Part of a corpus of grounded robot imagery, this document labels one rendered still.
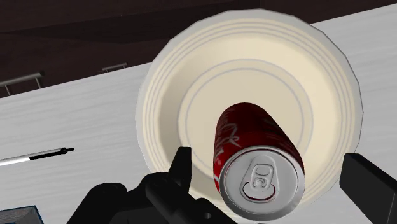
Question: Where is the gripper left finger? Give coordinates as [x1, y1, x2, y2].
[66, 146, 237, 224]

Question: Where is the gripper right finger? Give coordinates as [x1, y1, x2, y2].
[339, 153, 397, 224]

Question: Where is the red soda can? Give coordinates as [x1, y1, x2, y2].
[212, 102, 306, 222]

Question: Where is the white and black pen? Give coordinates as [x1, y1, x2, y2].
[0, 146, 76, 167]

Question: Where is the blue box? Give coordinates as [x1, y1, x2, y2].
[0, 205, 45, 224]

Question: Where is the cream round plate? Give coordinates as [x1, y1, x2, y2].
[135, 8, 365, 218]

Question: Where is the dark cabinet with metal handles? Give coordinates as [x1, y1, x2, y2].
[0, 0, 397, 99]

